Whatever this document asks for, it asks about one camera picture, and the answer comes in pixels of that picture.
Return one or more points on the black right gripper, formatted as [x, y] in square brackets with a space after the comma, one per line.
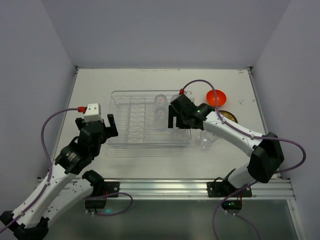
[180, 116]

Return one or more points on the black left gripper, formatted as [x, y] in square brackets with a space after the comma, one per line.
[99, 127]

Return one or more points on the clear glass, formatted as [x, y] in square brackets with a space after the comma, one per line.
[178, 135]
[160, 101]
[160, 118]
[175, 96]
[207, 139]

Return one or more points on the orange plastic bowl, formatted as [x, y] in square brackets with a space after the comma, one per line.
[220, 98]

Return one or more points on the brown patterned plate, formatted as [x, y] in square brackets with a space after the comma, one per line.
[227, 116]

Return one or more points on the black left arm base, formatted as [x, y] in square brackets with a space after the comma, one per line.
[101, 189]

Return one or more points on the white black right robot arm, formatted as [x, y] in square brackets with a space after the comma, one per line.
[264, 151]

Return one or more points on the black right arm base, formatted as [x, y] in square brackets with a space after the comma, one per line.
[219, 188]

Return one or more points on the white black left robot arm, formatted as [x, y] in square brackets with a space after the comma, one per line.
[31, 220]

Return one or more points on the clear plastic dish tray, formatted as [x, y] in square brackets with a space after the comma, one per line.
[155, 138]

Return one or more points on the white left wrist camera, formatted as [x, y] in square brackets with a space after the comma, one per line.
[93, 113]

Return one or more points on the aluminium mounting rail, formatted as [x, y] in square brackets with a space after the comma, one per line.
[199, 189]

